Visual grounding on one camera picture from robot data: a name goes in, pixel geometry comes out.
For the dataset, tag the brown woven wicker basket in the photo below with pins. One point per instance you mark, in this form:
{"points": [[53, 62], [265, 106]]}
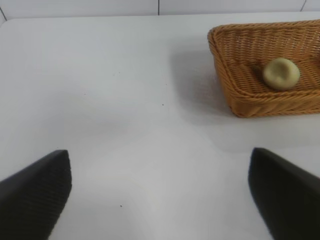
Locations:
{"points": [[237, 62]]}

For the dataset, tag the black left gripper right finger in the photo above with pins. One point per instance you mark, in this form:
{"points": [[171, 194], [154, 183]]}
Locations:
{"points": [[287, 200]]}

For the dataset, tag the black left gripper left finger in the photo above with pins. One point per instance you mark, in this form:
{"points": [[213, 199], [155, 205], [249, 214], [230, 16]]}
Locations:
{"points": [[32, 197]]}

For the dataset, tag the pale yellow egg yolk pastry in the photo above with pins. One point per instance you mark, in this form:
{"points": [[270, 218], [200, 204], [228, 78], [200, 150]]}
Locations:
{"points": [[281, 75]]}

